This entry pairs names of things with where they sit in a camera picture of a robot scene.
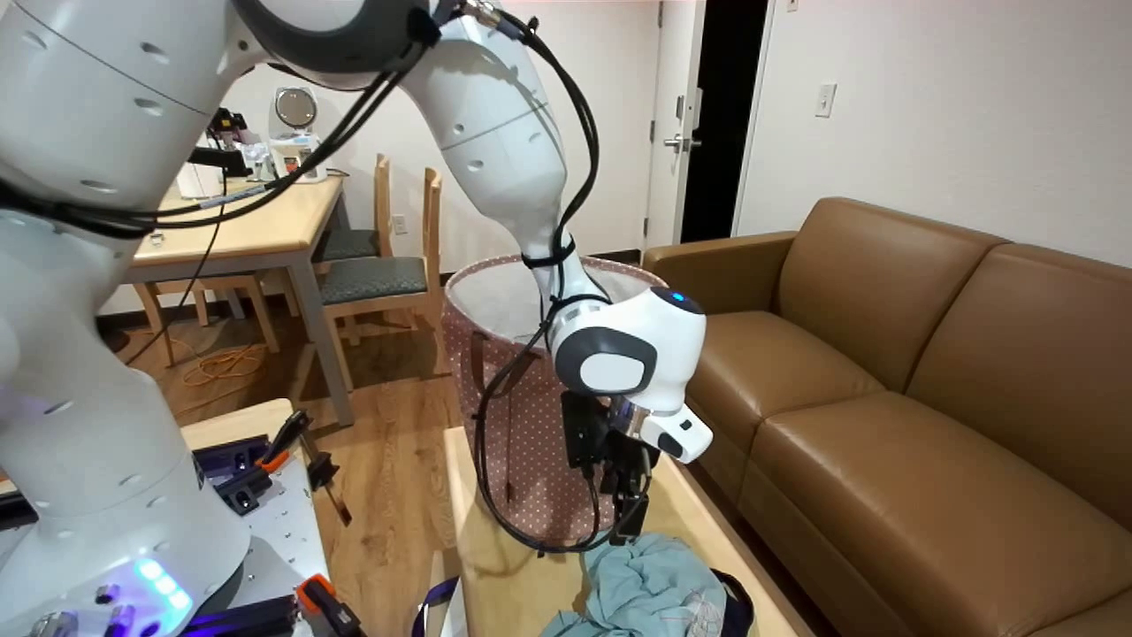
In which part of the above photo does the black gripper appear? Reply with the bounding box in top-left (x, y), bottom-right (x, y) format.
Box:
top-left (600, 409), bottom-right (659, 547)

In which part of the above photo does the black orange clamp tool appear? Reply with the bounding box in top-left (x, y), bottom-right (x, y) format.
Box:
top-left (250, 406), bottom-right (319, 477)

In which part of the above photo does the brown leather sofa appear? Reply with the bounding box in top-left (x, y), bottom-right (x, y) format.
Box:
top-left (641, 196), bottom-right (1132, 637)

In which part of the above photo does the wooden dining table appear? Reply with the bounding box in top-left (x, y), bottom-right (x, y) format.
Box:
top-left (113, 171), bottom-right (357, 428)

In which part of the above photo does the orange black hand tool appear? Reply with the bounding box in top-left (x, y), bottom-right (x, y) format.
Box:
top-left (291, 570), bottom-right (372, 637)

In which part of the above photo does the white room door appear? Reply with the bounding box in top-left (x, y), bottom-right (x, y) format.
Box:
top-left (641, 0), bottom-right (710, 252)

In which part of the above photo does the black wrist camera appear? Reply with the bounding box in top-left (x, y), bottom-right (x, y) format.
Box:
top-left (560, 390), bottom-right (612, 477)

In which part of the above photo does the wooden chair grey seat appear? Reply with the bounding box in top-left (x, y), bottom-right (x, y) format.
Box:
top-left (286, 163), bottom-right (450, 402)
top-left (314, 151), bottom-right (396, 267)

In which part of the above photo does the small black clamp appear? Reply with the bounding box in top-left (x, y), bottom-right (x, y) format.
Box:
top-left (303, 449), bottom-right (357, 532)

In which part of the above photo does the round table mirror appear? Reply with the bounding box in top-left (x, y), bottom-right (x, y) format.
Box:
top-left (268, 86), bottom-right (321, 133)

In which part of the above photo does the light blue cloth garment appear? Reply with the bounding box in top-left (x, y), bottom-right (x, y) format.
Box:
top-left (540, 534), bottom-right (730, 637)

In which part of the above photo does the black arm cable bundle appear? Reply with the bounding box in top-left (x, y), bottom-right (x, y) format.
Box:
top-left (22, 0), bottom-right (620, 559)

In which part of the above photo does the maroon patterned laundry bag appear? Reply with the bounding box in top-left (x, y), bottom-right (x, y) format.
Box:
top-left (443, 252), bottom-right (676, 551)

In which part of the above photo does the purple black device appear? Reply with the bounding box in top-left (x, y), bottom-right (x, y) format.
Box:
top-left (192, 436), bottom-right (291, 521)

